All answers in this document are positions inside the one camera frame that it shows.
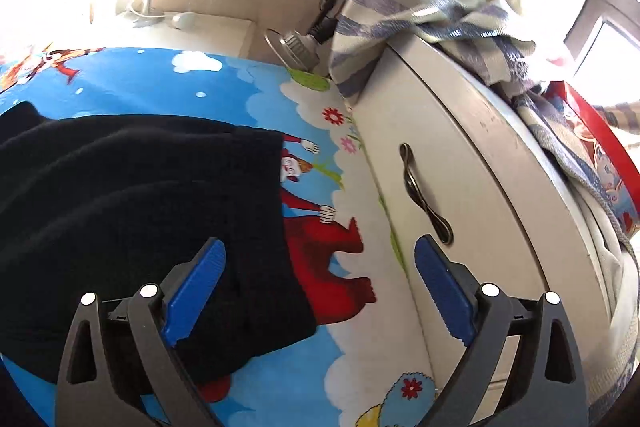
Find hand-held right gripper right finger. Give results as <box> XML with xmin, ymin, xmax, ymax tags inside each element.
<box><xmin>414</xmin><ymin>234</ymin><xmax>591</xmax><ymax>427</ymax></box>

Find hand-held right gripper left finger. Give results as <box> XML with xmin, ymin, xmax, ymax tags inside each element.
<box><xmin>54</xmin><ymin>237</ymin><xmax>228</xmax><ymax>427</ymax></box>

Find black pants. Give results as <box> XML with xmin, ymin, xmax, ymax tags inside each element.
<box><xmin>0</xmin><ymin>101</ymin><xmax>318</xmax><ymax>385</ymax></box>

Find white cabinet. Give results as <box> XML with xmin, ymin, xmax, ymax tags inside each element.
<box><xmin>345</xmin><ymin>39</ymin><xmax>626</xmax><ymax>423</ymax></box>

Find blue cartoon printed bed sheet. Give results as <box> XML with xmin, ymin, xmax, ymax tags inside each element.
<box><xmin>0</xmin><ymin>46</ymin><xmax>438</xmax><ymax>427</ymax></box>

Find red printed box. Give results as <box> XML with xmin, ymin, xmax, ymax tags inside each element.
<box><xmin>542</xmin><ymin>79</ymin><xmax>640</xmax><ymax>238</ymax></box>

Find white bedside table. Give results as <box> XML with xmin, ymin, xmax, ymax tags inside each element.
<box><xmin>115</xmin><ymin>14</ymin><xmax>256</xmax><ymax>58</ymax></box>

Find silver ribbed lamp head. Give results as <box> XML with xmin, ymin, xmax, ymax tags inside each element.
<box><xmin>265</xmin><ymin>28</ymin><xmax>321</xmax><ymax>70</ymax></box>

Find black cabinet handle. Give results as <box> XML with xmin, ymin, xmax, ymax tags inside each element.
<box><xmin>398</xmin><ymin>143</ymin><xmax>455</xmax><ymax>244</ymax></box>

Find white cable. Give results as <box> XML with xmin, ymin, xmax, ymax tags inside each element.
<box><xmin>117</xmin><ymin>0</ymin><xmax>211</xmax><ymax>28</ymax></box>

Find window frame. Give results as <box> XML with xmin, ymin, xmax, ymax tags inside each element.
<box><xmin>565</xmin><ymin>0</ymin><xmax>640</xmax><ymax>82</ymax></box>

